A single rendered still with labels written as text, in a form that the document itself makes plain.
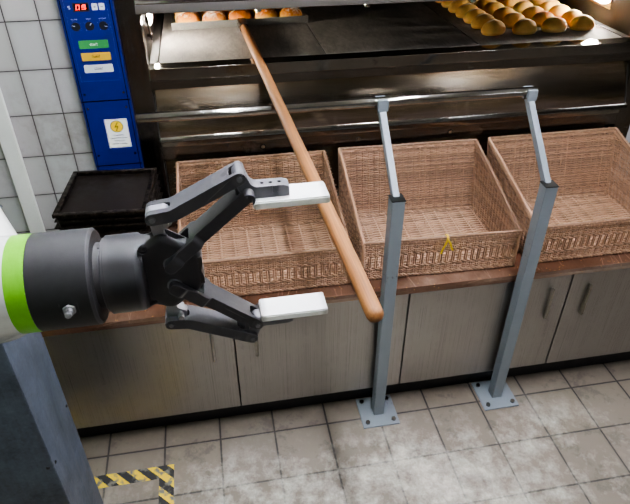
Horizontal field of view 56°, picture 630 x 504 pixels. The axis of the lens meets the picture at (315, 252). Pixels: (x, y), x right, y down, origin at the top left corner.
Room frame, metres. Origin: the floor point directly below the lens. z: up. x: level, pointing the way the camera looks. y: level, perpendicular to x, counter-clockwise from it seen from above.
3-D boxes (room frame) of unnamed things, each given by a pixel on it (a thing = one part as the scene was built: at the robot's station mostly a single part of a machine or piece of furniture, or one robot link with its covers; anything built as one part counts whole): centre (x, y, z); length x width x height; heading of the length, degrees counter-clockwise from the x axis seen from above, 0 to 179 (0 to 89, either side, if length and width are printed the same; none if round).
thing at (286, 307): (0.48, 0.02, 1.42); 0.07 x 0.03 x 0.01; 101
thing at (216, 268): (1.75, 0.19, 0.72); 0.56 x 0.49 x 0.28; 100
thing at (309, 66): (2.14, -0.33, 1.16); 1.80 x 0.06 x 0.04; 100
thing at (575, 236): (1.96, -0.98, 0.72); 0.56 x 0.49 x 0.28; 100
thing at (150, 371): (1.81, -0.28, 0.29); 2.42 x 0.56 x 0.58; 100
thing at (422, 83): (2.11, -0.33, 1.02); 1.79 x 0.11 x 0.19; 100
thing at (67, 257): (0.44, 0.23, 1.49); 0.12 x 0.06 x 0.09; 11
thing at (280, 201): (0.48, 0.02, 1.56); 0.07 x 0.03 x 0.01; 101
